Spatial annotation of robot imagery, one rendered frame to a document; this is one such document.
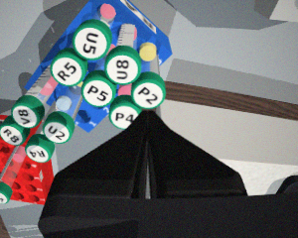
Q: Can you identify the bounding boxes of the grey flat mat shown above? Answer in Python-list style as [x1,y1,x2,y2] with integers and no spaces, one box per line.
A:
[0,0,298,238]

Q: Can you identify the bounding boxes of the red tube rack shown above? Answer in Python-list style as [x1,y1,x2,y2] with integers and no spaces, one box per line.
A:
[0,120,54,205]

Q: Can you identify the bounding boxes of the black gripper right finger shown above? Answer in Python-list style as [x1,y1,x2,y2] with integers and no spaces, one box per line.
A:
[148,110,248,198]

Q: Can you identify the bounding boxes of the blue tube rack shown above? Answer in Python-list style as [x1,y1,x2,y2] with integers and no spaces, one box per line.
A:
[25,0,172,133]

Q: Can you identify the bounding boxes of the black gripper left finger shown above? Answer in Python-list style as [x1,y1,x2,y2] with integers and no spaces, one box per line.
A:
[47,110,148,198]

